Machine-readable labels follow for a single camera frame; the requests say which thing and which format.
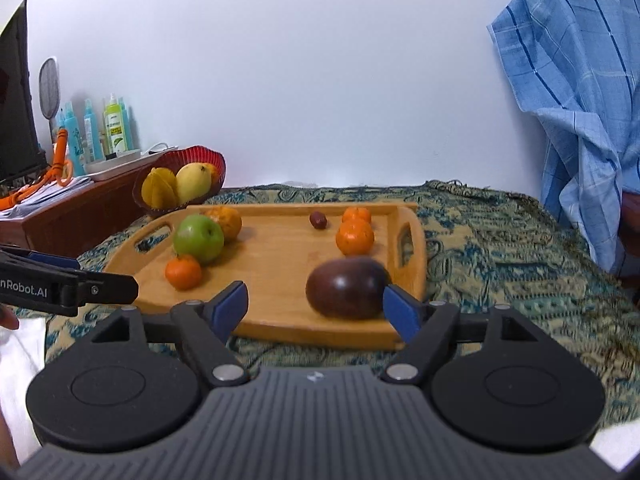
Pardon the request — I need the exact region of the person's left forearm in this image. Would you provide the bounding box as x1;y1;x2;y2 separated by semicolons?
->
0;410;15;466

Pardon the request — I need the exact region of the yellow starfruit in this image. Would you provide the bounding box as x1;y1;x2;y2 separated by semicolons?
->
141;166;179;209

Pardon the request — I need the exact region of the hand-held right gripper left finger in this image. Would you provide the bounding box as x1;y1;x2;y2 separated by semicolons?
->
92;280;251;388

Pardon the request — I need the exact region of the dark wooden cabinet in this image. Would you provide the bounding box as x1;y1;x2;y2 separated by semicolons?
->
0;162;166;261

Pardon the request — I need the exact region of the large brownish orange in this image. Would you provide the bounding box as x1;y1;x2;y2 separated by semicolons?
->
204;206;243;243

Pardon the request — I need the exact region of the white rectangular tray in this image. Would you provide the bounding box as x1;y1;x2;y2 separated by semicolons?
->
82;149;143;182

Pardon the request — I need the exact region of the paisley patterned blanket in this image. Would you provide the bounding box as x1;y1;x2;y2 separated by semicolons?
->
45;180;640;431

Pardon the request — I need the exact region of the red fruit bowl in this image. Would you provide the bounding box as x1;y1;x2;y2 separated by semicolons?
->
131;145;227;211

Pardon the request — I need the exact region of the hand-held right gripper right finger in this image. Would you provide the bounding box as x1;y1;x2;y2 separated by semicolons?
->
380;284;543;386

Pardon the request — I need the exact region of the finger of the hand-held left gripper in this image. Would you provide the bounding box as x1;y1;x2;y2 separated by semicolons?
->
0;245;81;270
0;255;140;307

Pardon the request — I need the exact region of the small mandarin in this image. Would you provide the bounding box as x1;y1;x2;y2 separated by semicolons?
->
342;206;373;226
165;254;203;291

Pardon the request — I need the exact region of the green apple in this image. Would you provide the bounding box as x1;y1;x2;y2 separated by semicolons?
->
173;214;225;264

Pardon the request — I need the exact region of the orange mandarin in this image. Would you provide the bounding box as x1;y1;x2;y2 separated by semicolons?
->
335;220;376;257

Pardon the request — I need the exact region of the wooden tray with handles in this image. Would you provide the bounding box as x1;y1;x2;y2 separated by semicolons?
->
102;202;428;351

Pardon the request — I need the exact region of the yellow mango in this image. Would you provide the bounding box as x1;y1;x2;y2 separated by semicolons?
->
175;162;213;204

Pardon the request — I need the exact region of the white towel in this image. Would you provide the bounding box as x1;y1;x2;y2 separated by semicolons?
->
0;310;640;478

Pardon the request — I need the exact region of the dark purple fruit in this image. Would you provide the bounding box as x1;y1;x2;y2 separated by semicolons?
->
305;256;393;320

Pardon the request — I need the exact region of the stack of papers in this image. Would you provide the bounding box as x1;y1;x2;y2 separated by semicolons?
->
0;177;93;218

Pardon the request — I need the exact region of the orange plastic cord tool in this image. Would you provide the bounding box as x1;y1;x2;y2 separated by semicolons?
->
0;129;74;211

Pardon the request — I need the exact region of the black monitor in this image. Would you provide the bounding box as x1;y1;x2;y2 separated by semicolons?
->
0;0;48;188

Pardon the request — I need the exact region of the blue checked cloth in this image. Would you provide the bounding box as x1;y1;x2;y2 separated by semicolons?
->
487;0;640;276

